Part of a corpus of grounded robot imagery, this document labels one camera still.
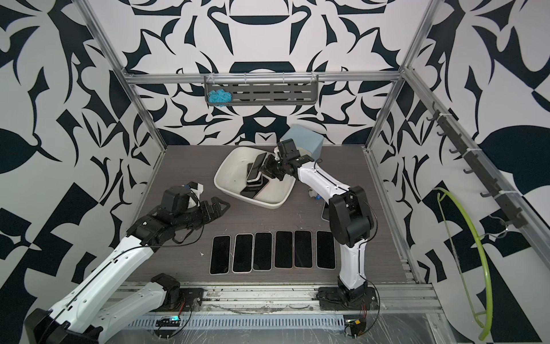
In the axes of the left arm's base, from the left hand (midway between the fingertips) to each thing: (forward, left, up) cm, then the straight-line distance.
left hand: (218, 205), depth 76 cm
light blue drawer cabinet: (+39, -35, -5) cm, 53 cm away
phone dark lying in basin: (+18, -10, -20) cm, 29 cm away
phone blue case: (+20, -14, -1) cm, 25 cm away
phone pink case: (-11, -39, -18) cm, 44 cm away
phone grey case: (-10, -14, -21) cm, 27 cm away
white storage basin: (+27, +1, -19) cm, 33 cm away
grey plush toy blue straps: (+13, -37, -15) cm, 42 cm away
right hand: (+19, -12, -2) cm, 22 cm away
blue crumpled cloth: (+43, +2, +15) cm, 46 cm away
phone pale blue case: (-11, +2, -18) cm, 21 cm away
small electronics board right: (-35, -45, -21) cm, 61 cm away
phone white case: (-11, -7, -19) cm, 23 cm away
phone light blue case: (+5, -42, -18) cm, 46 cm away
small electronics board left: (-31, +17, -22) cm, 42 cm away
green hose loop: (-33, -68, +9) cm, 76 cm away
